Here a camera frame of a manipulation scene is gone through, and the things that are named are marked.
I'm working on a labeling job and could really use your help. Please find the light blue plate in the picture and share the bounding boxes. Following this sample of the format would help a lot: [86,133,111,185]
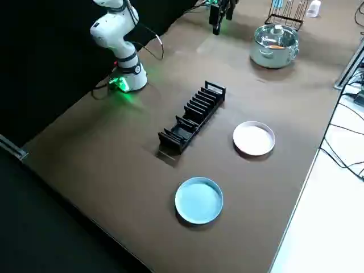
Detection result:
[175,176,224,225]

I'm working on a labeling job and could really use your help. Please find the aluminium table bracket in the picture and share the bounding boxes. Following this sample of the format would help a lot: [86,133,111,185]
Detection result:
[0,133,29,162]

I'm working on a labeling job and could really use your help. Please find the white plate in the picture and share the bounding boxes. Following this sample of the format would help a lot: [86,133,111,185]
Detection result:
[233,121,276,157]

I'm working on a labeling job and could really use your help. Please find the black wire cup holder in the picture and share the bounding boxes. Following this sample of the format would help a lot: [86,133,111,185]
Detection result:
[264,0,310,31]

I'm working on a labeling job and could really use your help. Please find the white cup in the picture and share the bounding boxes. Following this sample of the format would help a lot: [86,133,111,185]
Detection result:
[306,0,322,18]

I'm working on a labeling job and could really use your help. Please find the black base cable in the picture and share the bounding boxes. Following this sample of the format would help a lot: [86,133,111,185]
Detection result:
[90,78,116,101]

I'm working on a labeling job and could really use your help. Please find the steel cooking pot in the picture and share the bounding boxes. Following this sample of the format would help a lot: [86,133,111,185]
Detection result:
[250,24,300,69]

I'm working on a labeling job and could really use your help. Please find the aluminium profile post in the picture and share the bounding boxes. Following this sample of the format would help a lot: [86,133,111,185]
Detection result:
[333,36,364,91]

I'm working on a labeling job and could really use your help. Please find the black desk cable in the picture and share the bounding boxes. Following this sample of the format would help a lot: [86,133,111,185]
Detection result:
[320,85,364,183]

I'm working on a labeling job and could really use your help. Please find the black drying rack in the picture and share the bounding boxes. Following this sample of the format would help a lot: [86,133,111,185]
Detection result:
[158,80,228,155]

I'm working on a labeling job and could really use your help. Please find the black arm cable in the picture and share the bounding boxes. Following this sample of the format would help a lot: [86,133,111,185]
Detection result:
[122,0,165,61]

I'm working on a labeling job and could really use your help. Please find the glass pot lid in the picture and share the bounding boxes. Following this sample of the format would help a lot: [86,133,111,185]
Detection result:
[254,24,299,51]

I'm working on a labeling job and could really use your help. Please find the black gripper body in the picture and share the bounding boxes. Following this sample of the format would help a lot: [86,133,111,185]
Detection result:
[213,0,228,14]

